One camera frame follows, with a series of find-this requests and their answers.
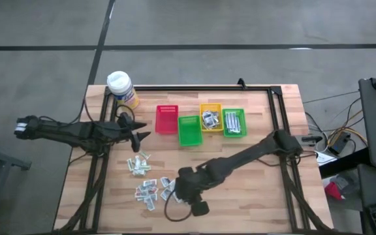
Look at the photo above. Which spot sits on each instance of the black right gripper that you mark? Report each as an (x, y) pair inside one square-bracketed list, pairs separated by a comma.
[(191, 191)]

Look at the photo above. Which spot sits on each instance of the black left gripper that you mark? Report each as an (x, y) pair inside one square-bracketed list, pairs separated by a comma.
[(129, 130)]

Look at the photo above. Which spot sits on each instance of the small paper scrap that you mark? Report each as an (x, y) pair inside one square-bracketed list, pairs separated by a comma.
[(215, 120)]

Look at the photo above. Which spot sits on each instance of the blue striped bandage packet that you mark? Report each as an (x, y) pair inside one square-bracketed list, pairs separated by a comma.
[(237, 125), (230, 120)]

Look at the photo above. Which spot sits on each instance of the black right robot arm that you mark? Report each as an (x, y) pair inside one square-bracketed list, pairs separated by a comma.
[(240, 156)]

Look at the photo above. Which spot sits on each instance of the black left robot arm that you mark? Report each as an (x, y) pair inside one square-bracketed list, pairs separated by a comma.
[(70, 130)]

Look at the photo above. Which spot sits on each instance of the pile of crumpled newspaper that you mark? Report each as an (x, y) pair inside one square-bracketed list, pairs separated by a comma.
[(172, 185)]

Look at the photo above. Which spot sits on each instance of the red plastic basket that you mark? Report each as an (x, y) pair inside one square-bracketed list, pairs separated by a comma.
[(166, 120)]

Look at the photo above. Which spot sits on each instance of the yellow Lysol wipes canister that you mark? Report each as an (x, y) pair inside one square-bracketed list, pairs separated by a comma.
[(122, 91)]

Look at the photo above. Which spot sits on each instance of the green plastic basket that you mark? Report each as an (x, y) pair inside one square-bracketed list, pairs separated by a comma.
[(243, 112), (189, 132)]

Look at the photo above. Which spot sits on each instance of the yellow plastic basket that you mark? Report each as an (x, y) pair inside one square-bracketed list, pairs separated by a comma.
[(211, 106)]

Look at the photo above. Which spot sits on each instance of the small black clamp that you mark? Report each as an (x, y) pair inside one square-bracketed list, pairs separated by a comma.
[(241, 83)]

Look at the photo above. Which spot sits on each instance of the white paper sheet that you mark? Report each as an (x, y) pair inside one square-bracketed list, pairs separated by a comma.
[(325, 158)]

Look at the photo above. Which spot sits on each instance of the red crumpled object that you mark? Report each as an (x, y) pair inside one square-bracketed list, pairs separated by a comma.
[(333, 192)]

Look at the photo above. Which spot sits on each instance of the grey metal stand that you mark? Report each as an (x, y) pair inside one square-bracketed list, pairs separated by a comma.
[(2, 161)]

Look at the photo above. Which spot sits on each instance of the black desk beam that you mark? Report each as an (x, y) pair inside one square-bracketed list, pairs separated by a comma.
[(341, 164)]

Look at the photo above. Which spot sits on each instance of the black power supply box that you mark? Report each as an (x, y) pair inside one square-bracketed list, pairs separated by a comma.
[(339, 145)]

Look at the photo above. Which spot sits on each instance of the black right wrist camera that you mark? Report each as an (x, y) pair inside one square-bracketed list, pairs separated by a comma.
[(200, 209)]

